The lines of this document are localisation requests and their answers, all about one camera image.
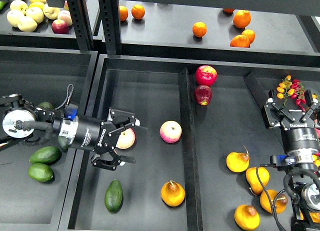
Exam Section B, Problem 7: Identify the black shelf post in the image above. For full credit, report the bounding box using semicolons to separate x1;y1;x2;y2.
98;0;122;55
67;0;94;51

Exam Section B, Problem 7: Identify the green avocado upper left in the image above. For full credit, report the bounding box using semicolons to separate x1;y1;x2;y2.
37;101;54;111

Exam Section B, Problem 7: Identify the orange partly hidden top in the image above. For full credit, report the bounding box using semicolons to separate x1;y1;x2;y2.
223;8;235;14

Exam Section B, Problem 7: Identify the orange center shelf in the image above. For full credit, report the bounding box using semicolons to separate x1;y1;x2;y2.
192;21;207;38

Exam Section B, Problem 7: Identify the orange lower right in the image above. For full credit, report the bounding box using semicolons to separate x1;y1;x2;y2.
229;34;250;48

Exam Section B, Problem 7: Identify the yellow pear with brown top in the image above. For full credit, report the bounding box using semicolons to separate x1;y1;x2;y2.
160;180;186;207

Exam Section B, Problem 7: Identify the black tray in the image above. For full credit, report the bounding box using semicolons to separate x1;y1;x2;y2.
0;46;98;231
59;55;320;231

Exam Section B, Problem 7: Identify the dark green avocado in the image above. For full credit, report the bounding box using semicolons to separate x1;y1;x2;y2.
104;179;123;213

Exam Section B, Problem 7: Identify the pink apple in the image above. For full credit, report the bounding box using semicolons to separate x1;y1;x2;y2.
116;128;136;150
159;120;182;144

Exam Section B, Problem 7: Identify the red chili pepper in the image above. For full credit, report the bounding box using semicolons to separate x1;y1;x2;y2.
298;104;306;112

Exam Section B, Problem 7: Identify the orange right small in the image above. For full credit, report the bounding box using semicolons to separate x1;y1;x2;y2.
241;29;256;44

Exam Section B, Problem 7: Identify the pink apple left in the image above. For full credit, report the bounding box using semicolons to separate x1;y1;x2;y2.
116;128;136;150

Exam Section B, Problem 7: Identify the pink peach right edge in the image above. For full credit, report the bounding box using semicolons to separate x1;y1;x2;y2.
315;128;320;139

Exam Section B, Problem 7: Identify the large orange upper right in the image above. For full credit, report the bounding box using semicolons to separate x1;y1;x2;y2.
233;10;252;29

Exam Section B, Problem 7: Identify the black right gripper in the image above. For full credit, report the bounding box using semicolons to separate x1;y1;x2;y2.
263;89;320;156

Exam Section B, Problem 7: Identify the black left tray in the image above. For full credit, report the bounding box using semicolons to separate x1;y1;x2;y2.
0;46;98;231

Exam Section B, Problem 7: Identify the black shelf post left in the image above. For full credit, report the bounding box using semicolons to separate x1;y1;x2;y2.
67;0;94;51

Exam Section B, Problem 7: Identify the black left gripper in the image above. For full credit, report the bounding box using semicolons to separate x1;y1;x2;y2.
71;108;141;171

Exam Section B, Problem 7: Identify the pink apple right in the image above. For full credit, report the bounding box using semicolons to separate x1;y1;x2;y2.
159;120;182;144

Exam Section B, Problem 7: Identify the orange far left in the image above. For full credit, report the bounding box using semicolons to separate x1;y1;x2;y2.
119;5;129;22

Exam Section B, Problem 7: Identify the black center tray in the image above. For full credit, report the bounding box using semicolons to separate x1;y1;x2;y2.
59;55;320;231

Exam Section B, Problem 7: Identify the red apple on shelf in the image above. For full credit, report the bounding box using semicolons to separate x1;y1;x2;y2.
51;19;69;35

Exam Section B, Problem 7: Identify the lower tomato cluster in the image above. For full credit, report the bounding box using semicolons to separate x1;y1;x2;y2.
312;152;320;169

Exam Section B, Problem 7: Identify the green avocado middle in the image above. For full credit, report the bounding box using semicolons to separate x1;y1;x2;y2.
58;136;70;151

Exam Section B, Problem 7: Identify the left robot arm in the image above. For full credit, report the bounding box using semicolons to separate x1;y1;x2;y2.
0;93;140;171

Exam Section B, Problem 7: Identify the yellow pear bottom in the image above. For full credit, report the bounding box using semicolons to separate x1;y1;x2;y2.
234;204;260;231

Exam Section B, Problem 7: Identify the green avocado lower upper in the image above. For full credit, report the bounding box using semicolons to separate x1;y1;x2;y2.
29;146;61;164

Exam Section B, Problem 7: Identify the black right fruit shelf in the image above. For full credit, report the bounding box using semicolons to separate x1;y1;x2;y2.
120;2;320;68

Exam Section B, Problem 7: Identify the bright red apple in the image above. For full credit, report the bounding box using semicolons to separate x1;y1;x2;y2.
195;65;218;87

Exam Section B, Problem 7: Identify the dark red apple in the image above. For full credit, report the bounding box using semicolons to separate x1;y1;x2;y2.
193;85;213;106

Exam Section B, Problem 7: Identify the yellow pear far right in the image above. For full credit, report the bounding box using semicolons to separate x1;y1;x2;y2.
299;211;320;224

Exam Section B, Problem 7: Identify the cherry tomato vine cluster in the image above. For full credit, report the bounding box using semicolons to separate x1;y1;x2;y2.
276;75;306;107

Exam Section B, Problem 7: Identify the green avocado lowest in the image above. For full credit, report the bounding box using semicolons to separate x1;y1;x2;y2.
28;163;54;183

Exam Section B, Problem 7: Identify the black shelf post right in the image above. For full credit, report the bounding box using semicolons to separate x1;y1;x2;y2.
98;0;122;55

